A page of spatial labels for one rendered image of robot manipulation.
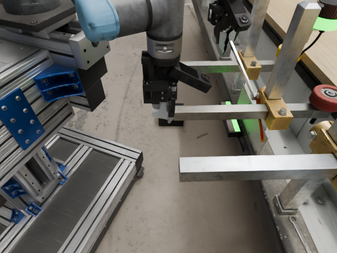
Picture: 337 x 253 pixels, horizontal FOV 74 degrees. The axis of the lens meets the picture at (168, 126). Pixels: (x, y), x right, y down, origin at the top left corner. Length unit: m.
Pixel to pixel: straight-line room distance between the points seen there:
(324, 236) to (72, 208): 1.02
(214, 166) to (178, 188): 1.08
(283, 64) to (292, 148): 0.40
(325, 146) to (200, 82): 0.27
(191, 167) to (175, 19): 0.27
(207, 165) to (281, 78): 0.36
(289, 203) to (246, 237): 0.79
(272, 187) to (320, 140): 0.26
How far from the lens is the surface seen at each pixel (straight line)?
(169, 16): 0.44
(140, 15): 0.42
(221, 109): 0.62
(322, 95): 0.70
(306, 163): 0.43
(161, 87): 0.52
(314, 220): 0.80
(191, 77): 0.52
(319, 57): 0.90
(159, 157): 1.57
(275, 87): 0.66
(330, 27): 0.62
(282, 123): 0.66
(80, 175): 1.33
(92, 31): 0.40
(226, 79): 1.04
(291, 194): 0.61
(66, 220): 1.22
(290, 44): 0.61
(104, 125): 1.85
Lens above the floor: 1.26
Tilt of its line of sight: 46 degrees down
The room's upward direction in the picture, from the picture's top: straight up
